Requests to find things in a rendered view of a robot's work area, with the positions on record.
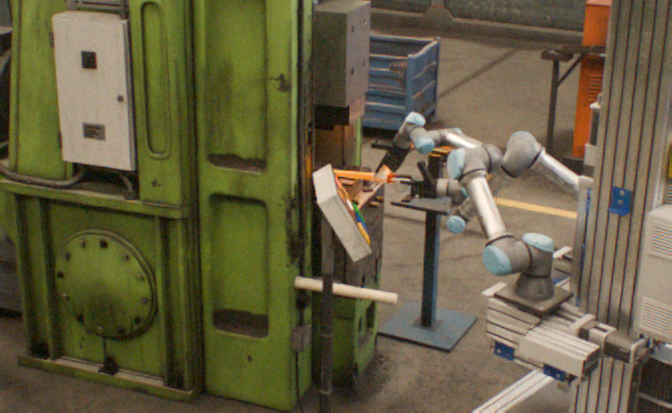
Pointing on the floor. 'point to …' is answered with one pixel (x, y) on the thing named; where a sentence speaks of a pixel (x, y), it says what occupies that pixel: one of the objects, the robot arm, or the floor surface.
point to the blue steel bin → (401, 80)
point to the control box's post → (326, 326)
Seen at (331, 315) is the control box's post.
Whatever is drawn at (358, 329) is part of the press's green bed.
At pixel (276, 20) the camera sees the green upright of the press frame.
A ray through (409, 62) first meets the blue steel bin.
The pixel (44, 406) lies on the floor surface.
